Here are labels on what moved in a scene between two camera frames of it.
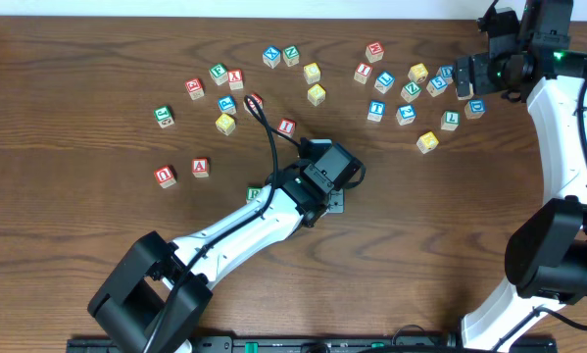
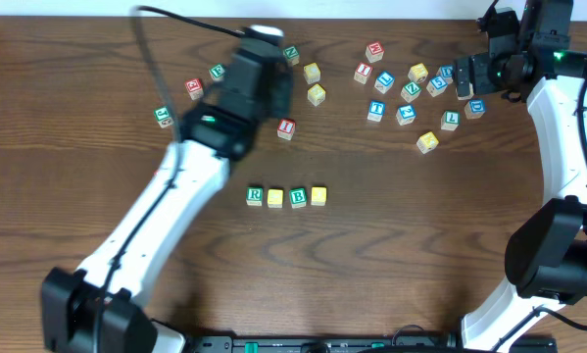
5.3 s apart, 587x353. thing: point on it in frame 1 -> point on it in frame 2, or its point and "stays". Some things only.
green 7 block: (450, 120) stays
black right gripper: (464, 75) stays
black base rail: (312, 344) stays
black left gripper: (336, 201) -> (280, 90)
